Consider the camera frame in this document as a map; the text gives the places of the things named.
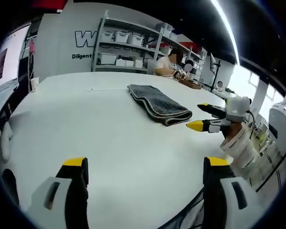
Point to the grey towel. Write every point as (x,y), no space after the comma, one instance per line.
(157,105)

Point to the open laptop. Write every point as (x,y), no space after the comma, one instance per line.
(12,55)

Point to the person's right hand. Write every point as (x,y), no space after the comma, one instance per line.
(233,130)

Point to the monitor on black stand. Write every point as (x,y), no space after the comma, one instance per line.
(215,76)

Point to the wooden tray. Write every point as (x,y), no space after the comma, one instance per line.
(190,84)

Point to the white chest-worn device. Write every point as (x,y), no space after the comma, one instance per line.
(281,124)

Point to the ceiling light strip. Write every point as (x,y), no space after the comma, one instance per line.
(228,31)

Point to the white plush cloth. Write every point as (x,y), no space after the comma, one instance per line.
(6,140)

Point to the grey metal shelf rack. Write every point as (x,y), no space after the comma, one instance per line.
(119,68)

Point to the white paper cup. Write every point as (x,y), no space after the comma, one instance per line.
(35,84)

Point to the metal shelf with white bins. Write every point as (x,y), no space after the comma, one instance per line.
(121,37)

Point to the pink cloth on pole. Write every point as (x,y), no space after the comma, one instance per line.
(32,47)

